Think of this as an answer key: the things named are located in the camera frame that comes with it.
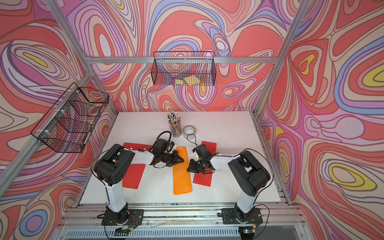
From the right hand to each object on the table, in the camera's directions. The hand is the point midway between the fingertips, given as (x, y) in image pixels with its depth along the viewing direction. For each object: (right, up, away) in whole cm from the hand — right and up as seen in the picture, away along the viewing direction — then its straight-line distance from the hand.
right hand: (188, 173), depth 89 cm
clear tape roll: (0, +24, +19) cm, 31 cm away
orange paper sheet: (-4, -3, -3) cm, 5 cm away
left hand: (-2, +6, +3) cm, 7 cm away
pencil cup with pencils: (-9, +34, +4) cm, 35 cm away
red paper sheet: (+10, -2, -3) cm, 11 cm away
